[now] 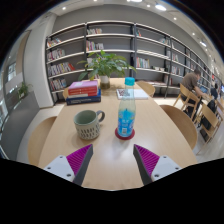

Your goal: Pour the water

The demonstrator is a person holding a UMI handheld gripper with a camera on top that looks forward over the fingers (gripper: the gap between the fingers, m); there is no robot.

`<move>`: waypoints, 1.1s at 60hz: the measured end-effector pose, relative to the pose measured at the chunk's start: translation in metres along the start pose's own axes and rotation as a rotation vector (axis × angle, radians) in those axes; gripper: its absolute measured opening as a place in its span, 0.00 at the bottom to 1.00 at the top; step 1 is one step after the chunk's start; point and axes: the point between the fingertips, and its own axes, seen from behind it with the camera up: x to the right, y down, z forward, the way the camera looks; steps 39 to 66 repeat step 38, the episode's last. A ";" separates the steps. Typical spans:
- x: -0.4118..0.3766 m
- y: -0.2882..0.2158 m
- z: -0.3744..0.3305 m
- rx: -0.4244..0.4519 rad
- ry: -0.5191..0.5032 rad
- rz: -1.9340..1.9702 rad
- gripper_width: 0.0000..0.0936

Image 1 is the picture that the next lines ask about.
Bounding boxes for red book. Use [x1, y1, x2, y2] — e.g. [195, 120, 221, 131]
[67, 86, 99, 98]

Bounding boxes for round ceiling lights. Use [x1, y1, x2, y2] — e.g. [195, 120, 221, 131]
[61, 0, 208, 48]

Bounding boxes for pink book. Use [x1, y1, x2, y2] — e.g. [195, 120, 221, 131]
[68, 80, 100, 92]

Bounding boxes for round-backed wooden chair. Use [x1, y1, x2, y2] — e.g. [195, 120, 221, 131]
[158, 104, 199, 151]
[136, 80, 157, 99]
[27, 115, 58, 168]

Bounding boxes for flat round red coaster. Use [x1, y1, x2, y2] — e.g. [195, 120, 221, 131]
[114, 127, 136, 141]

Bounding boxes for grey bookshelf unit with books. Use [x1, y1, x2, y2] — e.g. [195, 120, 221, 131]
[44, 19, 218, 105]

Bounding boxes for slatted wooden chair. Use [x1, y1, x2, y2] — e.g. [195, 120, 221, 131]
[196, 102, 223, 155]
[172, 82, 203, 120]

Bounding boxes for white flat book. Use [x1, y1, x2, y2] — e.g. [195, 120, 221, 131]
[115, 88, 150, 101]

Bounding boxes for person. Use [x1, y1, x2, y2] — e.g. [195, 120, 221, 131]
[209, 83, 222, 102]
[180, 68, 205, 115]

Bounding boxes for dark blue book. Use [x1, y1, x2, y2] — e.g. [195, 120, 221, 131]
[65, 90, 102, 106]

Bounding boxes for small potted plant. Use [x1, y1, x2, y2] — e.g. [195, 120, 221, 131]
[16, 81, 33, 100]

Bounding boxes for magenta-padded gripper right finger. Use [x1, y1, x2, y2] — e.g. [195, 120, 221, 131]
[132, 143, 183, 187]

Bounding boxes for green-grey patterned mug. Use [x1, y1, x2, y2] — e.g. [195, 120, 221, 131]
[73, 109, 106, 141]

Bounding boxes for clear bottle with blue cap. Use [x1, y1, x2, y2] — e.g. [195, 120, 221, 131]
[117, 76, 137, 138]

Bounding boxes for large green potted plant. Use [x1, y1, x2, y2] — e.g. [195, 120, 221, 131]
[77, 49, 137, 90]

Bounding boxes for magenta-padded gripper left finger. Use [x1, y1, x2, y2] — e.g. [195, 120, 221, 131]
[43, 143, 95, 187]

